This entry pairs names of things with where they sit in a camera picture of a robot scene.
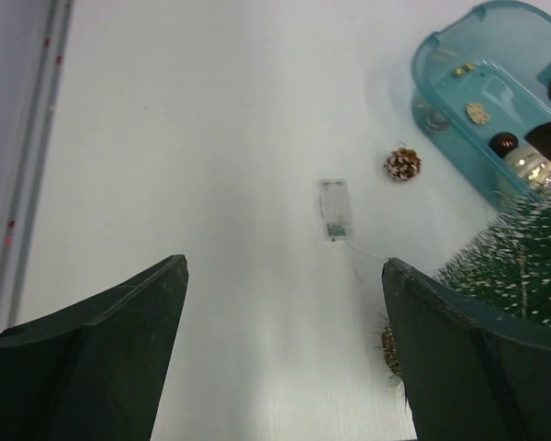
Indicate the teal plastic bin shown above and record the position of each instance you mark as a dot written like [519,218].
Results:
[499,55]

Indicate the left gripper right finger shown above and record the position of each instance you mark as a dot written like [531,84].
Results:
[470,372]

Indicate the large silver gold bauble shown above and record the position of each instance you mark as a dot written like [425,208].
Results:
[530,166]

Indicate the clear battery box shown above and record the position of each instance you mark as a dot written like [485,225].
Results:
[336,215]

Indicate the large frosted pine cone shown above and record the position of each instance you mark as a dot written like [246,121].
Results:
[403,164]

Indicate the brown bauble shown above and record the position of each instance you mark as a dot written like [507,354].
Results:
[503,143]

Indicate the left aluminium corner post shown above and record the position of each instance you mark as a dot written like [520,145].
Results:
[33,37]

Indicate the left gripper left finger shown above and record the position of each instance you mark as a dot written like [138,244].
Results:
[96,369]

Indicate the gold flower ornament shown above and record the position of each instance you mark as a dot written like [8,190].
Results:
[477,113]

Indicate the small green christmas tree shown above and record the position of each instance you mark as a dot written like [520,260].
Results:
[508,265]

